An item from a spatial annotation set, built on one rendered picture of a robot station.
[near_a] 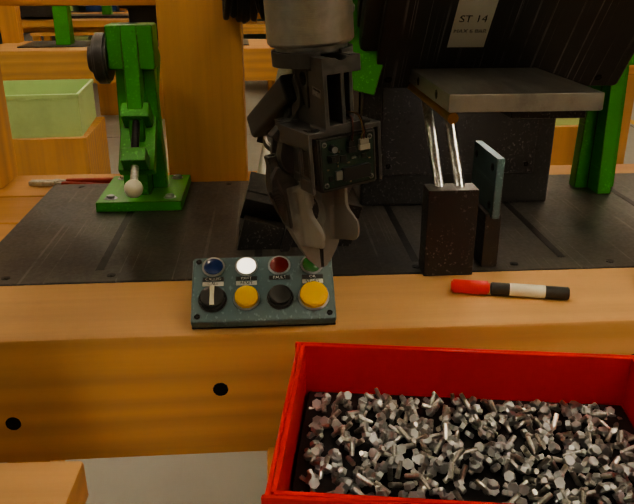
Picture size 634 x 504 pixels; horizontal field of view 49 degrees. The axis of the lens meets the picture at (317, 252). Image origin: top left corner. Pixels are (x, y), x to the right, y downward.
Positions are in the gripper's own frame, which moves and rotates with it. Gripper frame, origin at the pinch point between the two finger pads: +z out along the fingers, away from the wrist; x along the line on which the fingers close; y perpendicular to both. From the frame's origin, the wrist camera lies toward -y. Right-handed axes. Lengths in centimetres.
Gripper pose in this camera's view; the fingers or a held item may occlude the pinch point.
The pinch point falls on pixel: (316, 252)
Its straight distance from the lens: 70.3
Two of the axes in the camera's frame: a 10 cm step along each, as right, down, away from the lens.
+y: 4.7, 3.2, -8.3
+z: 0.7, 9.2, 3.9
